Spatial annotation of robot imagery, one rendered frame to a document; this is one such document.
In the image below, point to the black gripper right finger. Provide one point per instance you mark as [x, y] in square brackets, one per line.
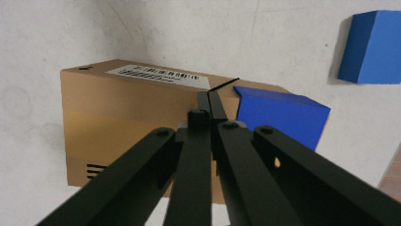
[310, 190]

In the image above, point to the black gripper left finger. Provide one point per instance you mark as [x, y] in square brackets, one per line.
[127, 191]

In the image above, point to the brown cardboard box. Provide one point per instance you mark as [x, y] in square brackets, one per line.
[109, 106]

